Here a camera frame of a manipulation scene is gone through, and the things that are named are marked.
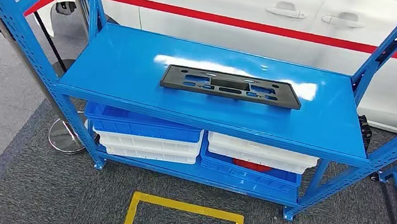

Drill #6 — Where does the blue plastic bin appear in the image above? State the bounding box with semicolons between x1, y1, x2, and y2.
195;132;307;197
82;101;205;145

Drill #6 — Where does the red object in bin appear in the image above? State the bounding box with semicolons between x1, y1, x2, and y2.
231;158;273;174

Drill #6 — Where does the blue steel shelf rack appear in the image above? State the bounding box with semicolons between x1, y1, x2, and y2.
0;0;397;224

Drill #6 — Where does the black plastic frame part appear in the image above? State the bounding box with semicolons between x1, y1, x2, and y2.
159;63;305;111

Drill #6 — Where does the chrome stanchion with round base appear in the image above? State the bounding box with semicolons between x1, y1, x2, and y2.
0;11;104;157

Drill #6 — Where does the white plastic bin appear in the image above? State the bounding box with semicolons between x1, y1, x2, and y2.
100;141;198;167
205;143;311;177
205;131;321;169
83;115;205;159

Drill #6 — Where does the black pole stand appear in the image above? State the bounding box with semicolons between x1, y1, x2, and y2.
0;0;83;80

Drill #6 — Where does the long red barrier belt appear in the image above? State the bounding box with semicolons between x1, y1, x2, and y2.
95;0;397;62

